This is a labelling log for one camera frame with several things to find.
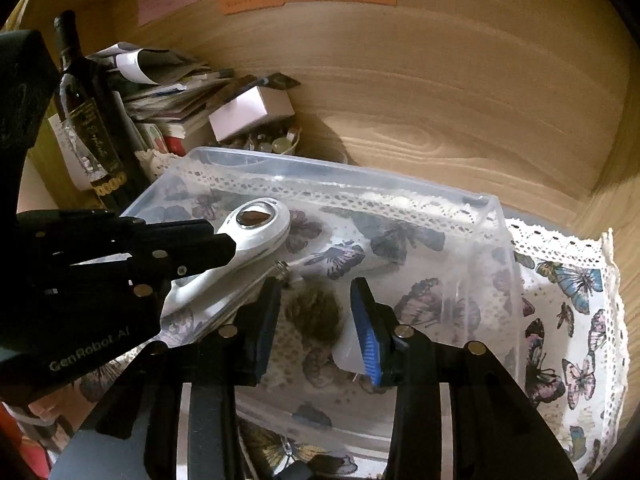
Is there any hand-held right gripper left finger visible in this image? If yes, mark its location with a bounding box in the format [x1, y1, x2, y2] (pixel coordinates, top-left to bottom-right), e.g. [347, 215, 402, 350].
[75, 276, 283, 480]

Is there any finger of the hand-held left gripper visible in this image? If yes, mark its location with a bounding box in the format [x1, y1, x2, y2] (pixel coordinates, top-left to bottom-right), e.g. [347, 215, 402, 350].
[142, 233, 237, 283]
[120, 216, 217, 237]

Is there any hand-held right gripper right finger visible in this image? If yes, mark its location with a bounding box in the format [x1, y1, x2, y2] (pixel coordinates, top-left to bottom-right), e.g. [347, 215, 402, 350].
[349, 277, 577, 480]

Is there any white handheld magnifier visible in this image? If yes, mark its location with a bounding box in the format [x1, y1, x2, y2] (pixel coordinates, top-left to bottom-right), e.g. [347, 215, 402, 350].
[159, 198, 292, 347]

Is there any clear plastic storage bin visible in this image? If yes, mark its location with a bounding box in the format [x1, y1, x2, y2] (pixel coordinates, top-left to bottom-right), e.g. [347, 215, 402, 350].
[120, 146, 532, 442]

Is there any small white plastic piece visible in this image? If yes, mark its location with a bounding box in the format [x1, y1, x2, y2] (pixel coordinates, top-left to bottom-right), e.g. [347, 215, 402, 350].
[332, 329, 372, 377]

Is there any brown furry pompom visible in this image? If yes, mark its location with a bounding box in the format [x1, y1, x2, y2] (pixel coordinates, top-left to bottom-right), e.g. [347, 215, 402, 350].
[283, 287, 346, 345]

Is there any dark wine bottle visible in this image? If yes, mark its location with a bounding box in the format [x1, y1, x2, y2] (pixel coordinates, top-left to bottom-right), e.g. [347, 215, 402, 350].
[52, 11, 151, 211]

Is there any stack of papers and books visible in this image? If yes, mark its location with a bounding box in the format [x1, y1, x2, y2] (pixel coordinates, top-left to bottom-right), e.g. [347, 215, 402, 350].
[85, 42, 236, 156]

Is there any small white cardboard box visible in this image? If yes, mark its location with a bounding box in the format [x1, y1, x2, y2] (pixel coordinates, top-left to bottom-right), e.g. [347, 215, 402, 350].
[208, 85, 296, 143]

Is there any red cloth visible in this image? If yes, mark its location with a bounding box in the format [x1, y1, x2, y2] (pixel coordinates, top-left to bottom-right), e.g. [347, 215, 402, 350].
[0, 402, 53, 480]

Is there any butterfly printed lace cloth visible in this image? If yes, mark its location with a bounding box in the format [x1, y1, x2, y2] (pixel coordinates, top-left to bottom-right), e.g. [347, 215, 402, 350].
[80, 150, 630, 480]

